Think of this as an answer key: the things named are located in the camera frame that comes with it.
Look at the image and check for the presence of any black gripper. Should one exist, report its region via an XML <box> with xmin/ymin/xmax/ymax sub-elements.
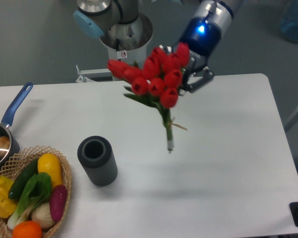
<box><xmin>158</xmin><ymin>10</ymin><xmax>222</xmax><ymax>94</ymax></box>

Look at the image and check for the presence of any red tulip bouquet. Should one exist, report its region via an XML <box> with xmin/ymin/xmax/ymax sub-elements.
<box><xmin>107</xmin><ymin>42</ymin><xmax>190</xmax><ymax>153</ymax></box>

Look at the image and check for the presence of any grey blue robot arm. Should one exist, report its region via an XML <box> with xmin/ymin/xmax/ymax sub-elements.
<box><xmin>74</xmin><ymin>0</ymin><xmax>243</xmax><ymax>93</ymax></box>

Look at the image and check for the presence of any dark grey ribbed vase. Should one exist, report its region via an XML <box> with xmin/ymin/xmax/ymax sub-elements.
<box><xmin>77</xmin><ymin>136</ymin><xmax>118</xmax><ymax>187</ymax></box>

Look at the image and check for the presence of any blue translucent container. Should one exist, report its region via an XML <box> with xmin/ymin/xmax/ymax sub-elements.
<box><xmin>279</xmin><ymin>0</ymin><xmax>298</xmax><ymax>44</ymax></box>

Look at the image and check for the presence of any yellow squash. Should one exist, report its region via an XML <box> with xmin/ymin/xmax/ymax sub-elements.
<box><xmin>38</xmin><ymin>153</ymin><xmax>63</xmax><ymax>189</ymax></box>

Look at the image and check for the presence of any purple eggplant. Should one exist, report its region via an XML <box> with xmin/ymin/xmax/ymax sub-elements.
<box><xmin>49</xmin><ymin>184</ymin><xmax>68</xmax><ymax>222</ymax></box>

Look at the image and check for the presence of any green cucumber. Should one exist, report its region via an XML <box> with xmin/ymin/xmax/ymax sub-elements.
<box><xmin>8</xmin><ymin>159</ymin><xmax>38</xmax><ymax>200</ymax></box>

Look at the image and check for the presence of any green bok choy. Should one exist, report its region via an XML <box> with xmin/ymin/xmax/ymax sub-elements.
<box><xmin>7</xmin><ymin>172</ymin><xmax>52</xmax><ymax>230</ymax></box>

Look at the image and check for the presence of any beige garlic bulb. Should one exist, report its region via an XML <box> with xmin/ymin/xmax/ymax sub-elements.
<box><xmin>31</xmin><ymin>203</ymin><xmax>56</xmax><ymax>229</ymax></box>

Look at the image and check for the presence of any orange fruit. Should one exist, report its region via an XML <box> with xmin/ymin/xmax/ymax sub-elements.
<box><xmin>12</xmin><ymin>221</ymin><xmax>43</xmax><ymax>238</ymax></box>

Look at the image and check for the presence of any yellow bell pepper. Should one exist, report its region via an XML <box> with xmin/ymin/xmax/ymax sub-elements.
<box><xmin>0</xmin><ymin>175</ymin><xmax>18</xmax><ymax>219</ymax></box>

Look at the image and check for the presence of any woven wicker basket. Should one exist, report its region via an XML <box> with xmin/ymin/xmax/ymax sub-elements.
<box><xmin>0</xmin><ymin>146</ymin><xmax>72</xmax><ymax>238</ymax></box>

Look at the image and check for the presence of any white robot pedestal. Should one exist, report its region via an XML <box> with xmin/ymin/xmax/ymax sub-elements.
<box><xmin>100</xmin><ymin>13</ymin><xmax>153</xmax><ymax>67</ymax></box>

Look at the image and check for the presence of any white metal base frame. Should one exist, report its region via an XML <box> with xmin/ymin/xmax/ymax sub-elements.
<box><xmin>76</xmin><ymin>65</ymin><xmax>113</xmax><ymax>83</ymax></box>

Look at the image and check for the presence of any blue handled saucepan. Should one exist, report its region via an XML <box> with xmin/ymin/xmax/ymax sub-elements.
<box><xmin>0</xmin><ymin>82</ymin><xmax>33</xmax><ymax>169</ymax></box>

